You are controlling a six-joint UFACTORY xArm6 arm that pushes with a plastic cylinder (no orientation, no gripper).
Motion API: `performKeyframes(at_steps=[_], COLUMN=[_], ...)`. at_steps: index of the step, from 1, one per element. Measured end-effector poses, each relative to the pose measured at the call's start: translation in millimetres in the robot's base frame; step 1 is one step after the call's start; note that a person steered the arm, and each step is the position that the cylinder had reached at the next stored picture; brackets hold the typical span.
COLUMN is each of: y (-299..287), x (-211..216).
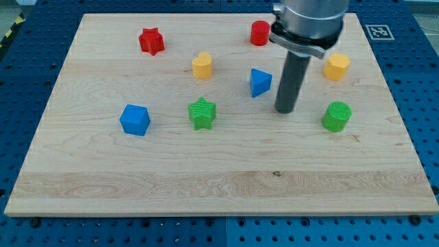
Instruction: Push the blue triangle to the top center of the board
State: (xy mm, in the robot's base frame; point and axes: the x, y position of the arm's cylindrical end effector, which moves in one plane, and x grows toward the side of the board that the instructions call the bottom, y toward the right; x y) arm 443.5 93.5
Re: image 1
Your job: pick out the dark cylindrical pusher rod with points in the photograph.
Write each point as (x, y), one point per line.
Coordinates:
(293, 74)

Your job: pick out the blue triangle block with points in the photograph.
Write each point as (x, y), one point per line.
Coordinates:
(260, 82)

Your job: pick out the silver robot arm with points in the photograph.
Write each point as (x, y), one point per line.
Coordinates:
(305, 28)

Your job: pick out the wooden board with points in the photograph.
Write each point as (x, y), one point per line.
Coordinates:
(254, 161)

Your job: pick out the yellow hexagon block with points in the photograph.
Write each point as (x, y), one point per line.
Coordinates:
(336, 67)

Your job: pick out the red cylinder block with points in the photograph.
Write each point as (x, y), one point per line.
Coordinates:
(260, 31)

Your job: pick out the green cylinder block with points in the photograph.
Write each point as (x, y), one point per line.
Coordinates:
(336, 116)

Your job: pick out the white fiducial marker tag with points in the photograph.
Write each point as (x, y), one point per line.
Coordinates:
(379, 32)

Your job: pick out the yellow heart block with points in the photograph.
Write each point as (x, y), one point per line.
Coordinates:
(202, 66)

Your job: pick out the green star block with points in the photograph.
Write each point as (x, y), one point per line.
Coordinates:
(202, 113)

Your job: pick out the red star block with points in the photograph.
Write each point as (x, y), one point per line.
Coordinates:
(151, 41)

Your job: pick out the blue cube block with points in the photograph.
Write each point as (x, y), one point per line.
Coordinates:
(135, 120)

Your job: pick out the yellow black hazard tape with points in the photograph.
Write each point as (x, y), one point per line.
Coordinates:
(13, 31)

